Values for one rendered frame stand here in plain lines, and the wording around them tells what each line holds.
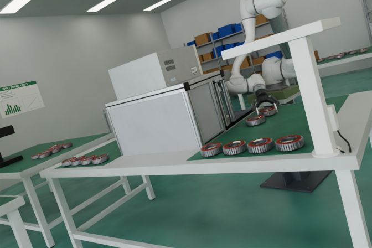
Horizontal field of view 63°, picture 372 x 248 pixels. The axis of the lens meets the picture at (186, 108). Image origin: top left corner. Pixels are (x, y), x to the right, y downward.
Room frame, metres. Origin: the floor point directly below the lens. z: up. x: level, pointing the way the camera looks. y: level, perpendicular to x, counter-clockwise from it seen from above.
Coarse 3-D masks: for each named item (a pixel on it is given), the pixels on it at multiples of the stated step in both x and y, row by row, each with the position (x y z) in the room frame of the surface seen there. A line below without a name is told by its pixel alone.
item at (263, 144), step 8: (288, 136) 1.24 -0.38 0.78; (296, 136) 1.21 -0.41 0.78; (208, 144) 1.49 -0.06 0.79; (216, 144) 1.46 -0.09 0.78; (232, 144) 1.40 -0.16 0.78; (240, 144) 1.32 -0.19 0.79; (248, 144) 1.29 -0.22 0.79; (256, 144) 1.25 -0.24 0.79; (264, 144) 1.23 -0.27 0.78; (272, 144) 1.25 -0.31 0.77; (280, 144) 1.18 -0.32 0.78; (288, 144) 1.16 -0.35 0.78; (296, 144) 1.15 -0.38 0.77; (208, 152) 1.39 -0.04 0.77; (216, 152) 1.39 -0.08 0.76; (224, 152) 1.35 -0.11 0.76; (232, 152) 1.31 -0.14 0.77; (240, 152) 1.31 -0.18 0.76; (256, 152) 1.24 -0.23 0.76
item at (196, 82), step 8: (216, 72) 1.86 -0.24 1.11; (192, 80) 1.65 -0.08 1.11; (200, 80) 1.71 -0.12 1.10; (208, 80) 1.77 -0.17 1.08; (168, 88) 1.65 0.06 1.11; (176, 88) 1.62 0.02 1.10; (184, 88) 1.59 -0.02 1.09; (192, 88) 1.64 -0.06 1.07; (136, 96) 1.81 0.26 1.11; (144, 96) 1.77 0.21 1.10; (152, 96) 1.73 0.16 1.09; (160, 96) 1.70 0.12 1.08; (112, 104) 1.96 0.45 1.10; (120, 104) 1.91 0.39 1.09; (128, 104) 1.87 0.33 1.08
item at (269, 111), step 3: (264, 108) 1.97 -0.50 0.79; (267, 108) 1.95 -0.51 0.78; (270, 108) 1.94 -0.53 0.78; (273, 108) 1.88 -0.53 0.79; (261, 111) 1.90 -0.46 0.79; (264, 111) 1.88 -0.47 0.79; (267, 111) 1.87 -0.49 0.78; (270, 111) 1.87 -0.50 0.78; (273, 111) 1.87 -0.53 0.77; (276, 111) 1.90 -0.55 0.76; (261, 114) 1.89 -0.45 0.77; (264, 114) 1.88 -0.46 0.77; (267, 114) 1.87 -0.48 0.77; (270, 114) 1.87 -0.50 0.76; (273, 114) 1.88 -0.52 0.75
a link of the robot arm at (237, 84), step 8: (248, 24) 2.20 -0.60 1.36; (248, 32) 2.21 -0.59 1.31; (248, 40) 2.20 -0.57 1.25; (240, 56) 2.20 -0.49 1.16; (240, 64) 2.21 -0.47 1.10; (232, 72) 2.21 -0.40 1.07; (232, 80) 2.18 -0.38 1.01; (240, 80) 2.16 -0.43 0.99; (232, 88) 2.17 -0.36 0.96; (240, 88) 2.16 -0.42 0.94
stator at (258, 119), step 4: (252, 116) 1.83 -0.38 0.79; (256, 116) 1.81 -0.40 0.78; (260, 116) 1.77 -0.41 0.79; (264, 116) 1.77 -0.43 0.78; (248, 120) 1.77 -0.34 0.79; (252, 120) 1.74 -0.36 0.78; (256, 120) 1.73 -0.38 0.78; (260, 120) 1.73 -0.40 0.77; (264, 120) 1.75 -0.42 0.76; (248, 124) 1.76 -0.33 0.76; (252, 124) 1.74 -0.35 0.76; (256, 124) 1.73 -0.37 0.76
